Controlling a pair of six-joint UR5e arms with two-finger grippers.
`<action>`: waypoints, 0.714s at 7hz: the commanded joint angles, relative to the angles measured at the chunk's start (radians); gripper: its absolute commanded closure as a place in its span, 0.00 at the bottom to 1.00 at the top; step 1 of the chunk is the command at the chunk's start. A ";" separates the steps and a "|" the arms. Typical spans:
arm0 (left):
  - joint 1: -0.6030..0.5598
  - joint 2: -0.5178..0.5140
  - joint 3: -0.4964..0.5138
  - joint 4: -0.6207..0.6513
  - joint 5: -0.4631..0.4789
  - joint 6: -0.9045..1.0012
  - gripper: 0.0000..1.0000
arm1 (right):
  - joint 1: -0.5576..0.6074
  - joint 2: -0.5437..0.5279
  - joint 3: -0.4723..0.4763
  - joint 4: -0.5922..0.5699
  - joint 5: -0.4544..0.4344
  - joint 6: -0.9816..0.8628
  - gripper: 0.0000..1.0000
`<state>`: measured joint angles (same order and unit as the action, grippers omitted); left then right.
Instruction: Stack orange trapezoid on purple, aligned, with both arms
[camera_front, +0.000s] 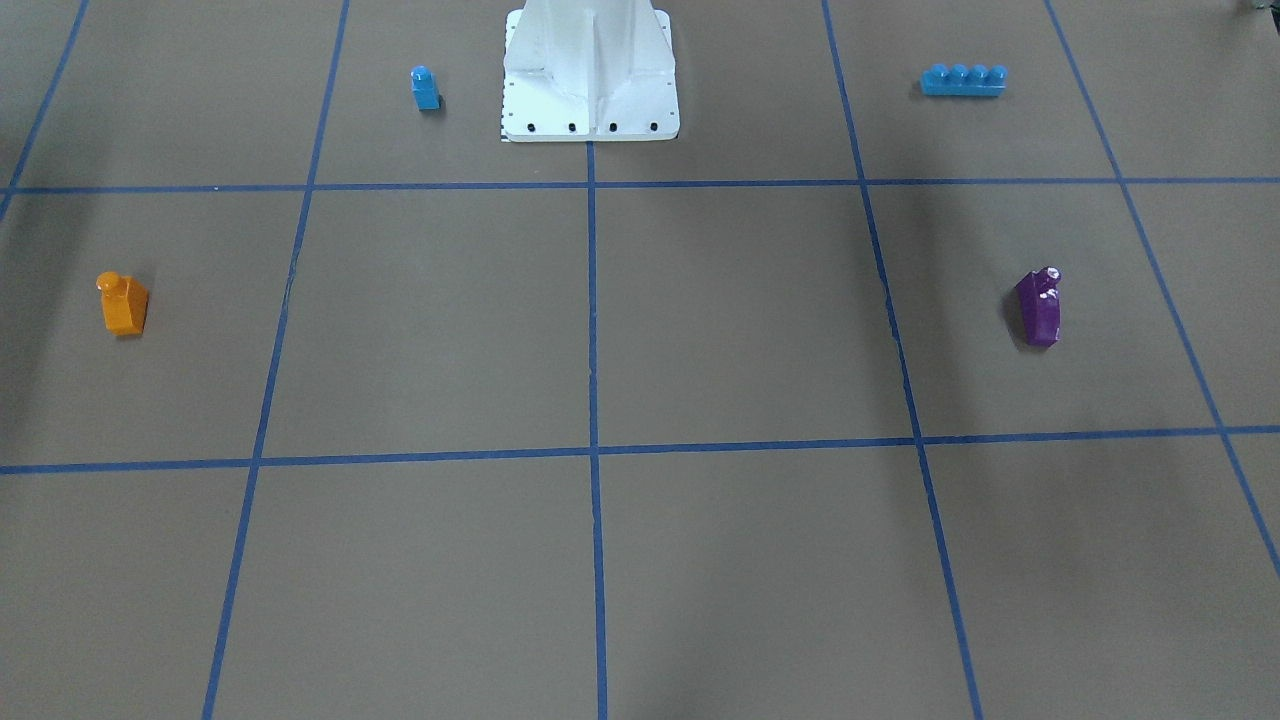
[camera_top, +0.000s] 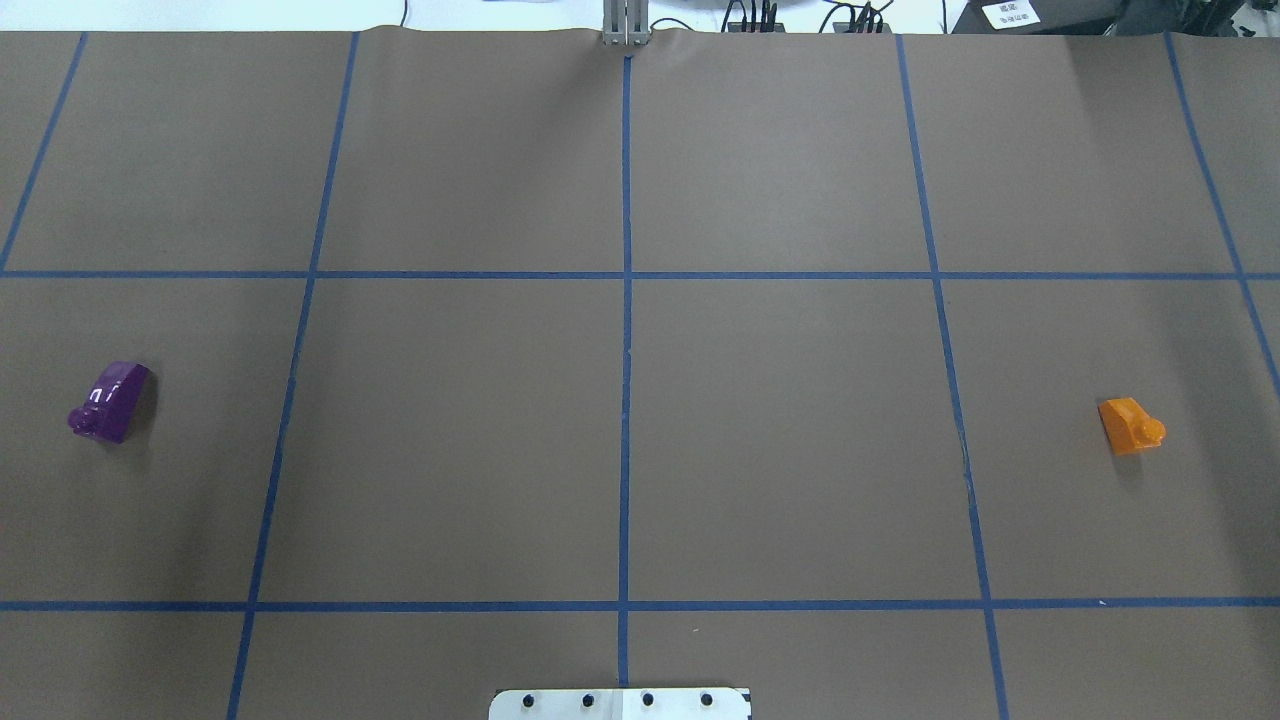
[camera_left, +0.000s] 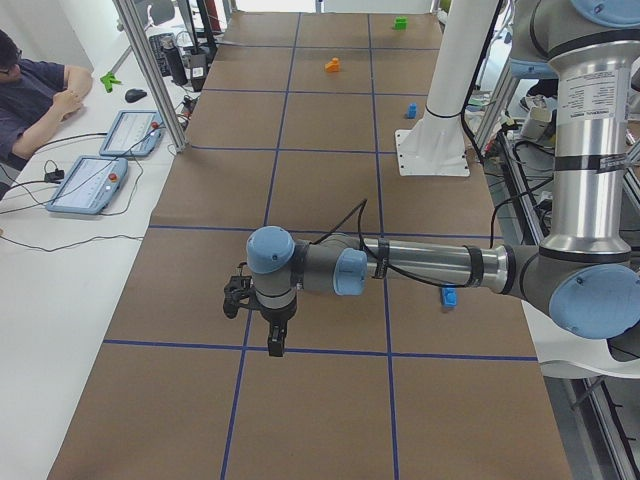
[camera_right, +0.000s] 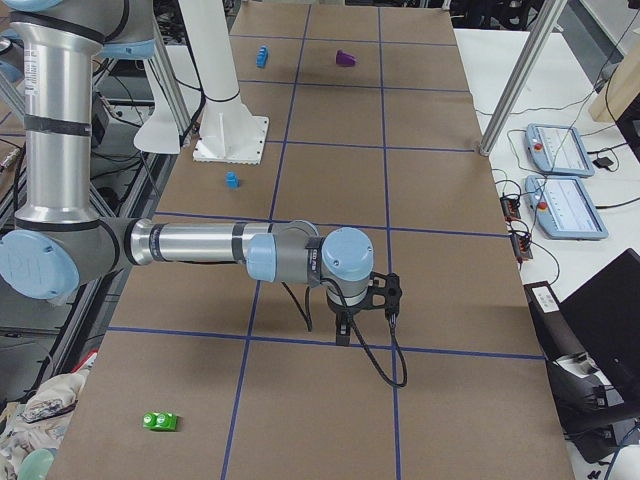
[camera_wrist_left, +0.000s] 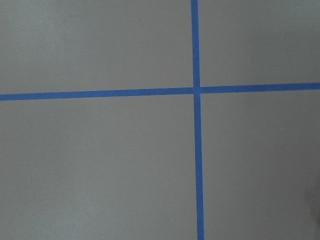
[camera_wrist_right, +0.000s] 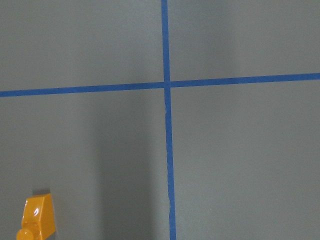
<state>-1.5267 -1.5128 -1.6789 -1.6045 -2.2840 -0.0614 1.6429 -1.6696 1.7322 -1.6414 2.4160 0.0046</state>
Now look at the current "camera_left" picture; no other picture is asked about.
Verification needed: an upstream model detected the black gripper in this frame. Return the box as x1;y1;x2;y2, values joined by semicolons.
257;293;296;357

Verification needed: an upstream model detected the orange trapezoid block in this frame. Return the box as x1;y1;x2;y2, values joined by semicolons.
324;57;341;73

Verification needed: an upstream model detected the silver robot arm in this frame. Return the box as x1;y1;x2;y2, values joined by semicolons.
224;1;639;357

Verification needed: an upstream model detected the long blue block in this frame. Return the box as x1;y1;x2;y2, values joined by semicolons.
439;286;458;309

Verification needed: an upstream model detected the near teach pendant tablet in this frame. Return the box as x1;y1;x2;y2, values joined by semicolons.
45;156;128;215

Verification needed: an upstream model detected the teach pendant tablet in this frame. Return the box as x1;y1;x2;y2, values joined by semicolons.
45;156;128;215
99;110;163;157

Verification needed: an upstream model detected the far teach pendant tablet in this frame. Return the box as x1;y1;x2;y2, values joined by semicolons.
99;110;163;157

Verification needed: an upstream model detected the small blue block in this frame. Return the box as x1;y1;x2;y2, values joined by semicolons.
405;103;418;119

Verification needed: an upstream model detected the black computer mouse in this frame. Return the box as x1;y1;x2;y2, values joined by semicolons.
124;88;147;104

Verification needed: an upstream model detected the black water bottle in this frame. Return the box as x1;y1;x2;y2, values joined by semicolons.
162;37;188;86

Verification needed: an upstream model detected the green clamp tool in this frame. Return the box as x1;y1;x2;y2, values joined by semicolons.
100;71;122;93

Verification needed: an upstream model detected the black keyboard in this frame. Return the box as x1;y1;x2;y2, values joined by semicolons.
148;33;175;77

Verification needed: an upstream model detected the green block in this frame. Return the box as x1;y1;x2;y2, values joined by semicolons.
393;16;408;31

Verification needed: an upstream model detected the seated person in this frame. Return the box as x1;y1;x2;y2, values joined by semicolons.
1;32;93;171

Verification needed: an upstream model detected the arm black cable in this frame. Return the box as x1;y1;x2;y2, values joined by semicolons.
313;198;496;289

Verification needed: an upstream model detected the white camera pillar stand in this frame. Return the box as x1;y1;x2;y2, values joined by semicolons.
395;0;500;177

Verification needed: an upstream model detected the aluminium frame post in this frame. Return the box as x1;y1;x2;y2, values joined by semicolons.
113;0;187;153

